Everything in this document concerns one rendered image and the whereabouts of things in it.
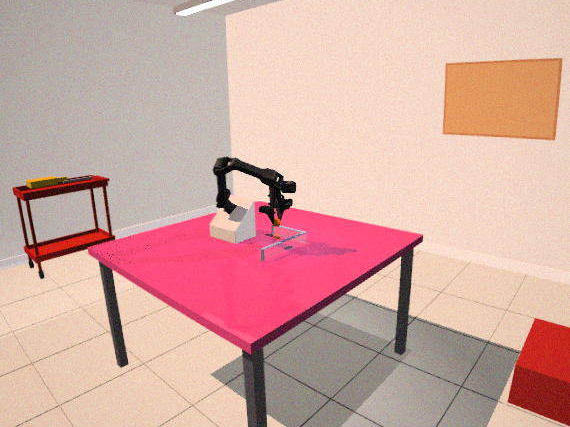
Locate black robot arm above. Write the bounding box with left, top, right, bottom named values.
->
left=212, top=156, right=296, bottom=214

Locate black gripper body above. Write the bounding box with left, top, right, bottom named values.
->
left=259, top=193, right=283, bottom=214

